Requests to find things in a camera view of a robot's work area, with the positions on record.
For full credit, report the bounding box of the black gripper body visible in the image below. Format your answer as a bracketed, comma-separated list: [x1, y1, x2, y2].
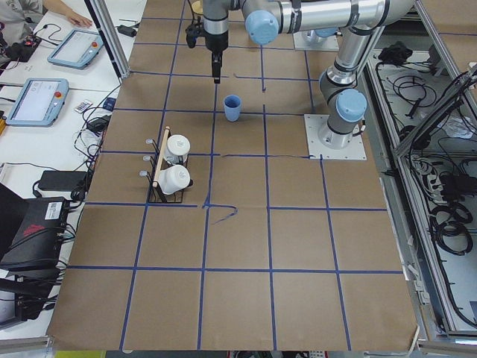
[205, 31, 228, 55]

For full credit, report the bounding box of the light blue plastic cup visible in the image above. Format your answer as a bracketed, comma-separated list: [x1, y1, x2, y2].
[223, 95, 241, 122]

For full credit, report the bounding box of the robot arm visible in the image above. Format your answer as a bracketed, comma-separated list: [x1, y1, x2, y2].
[187, 0, 414, 150]

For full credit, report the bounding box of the person hand on desk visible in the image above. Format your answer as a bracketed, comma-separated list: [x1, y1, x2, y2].
[64, 12, 92, 28]

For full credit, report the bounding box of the white mug far side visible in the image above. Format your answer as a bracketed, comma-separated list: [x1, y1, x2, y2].
[164, 134, 191, 165]

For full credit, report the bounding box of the white mug near rack end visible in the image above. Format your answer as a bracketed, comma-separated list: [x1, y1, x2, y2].
[159, 165, 191, 195]

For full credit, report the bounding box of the far teach pendant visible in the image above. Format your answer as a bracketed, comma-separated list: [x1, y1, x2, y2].
[47, 28, 104, 69]

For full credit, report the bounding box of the teach pendant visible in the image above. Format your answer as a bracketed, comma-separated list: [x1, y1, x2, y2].
[6, 78, 69, 127]
[47, 28, 104, 69]

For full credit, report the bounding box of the wooden rack dowel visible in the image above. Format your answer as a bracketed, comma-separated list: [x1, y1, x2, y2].
[152, 126, 171, 188]

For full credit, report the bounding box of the small remote control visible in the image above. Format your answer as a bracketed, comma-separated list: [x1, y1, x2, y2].
[74, 100, 93, 114]

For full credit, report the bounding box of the near teach pendant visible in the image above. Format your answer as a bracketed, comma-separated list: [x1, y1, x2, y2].
[6, 78, 69, 127]

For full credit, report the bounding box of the black power adapter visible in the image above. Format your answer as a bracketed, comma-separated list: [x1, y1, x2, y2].
[37, 170, 86, 192]

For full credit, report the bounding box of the black computer box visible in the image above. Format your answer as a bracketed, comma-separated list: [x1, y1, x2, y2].
[1, 197, 69, 272]

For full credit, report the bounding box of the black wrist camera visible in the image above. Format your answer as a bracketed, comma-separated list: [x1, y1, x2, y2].
[186, 22, 203, 48]

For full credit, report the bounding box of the aluminium frame post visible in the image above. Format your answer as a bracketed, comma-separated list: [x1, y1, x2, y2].
[84, 0, 130, 79]

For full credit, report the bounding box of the black wire mug rack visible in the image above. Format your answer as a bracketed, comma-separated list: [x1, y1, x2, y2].
[139, 131, 193, 204]

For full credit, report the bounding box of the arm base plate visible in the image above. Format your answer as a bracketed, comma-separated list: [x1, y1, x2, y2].
[304, 114, 367, 160]

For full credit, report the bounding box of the black cable bundle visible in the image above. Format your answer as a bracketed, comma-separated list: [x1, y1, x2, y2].
[428, 201, 476, 258]

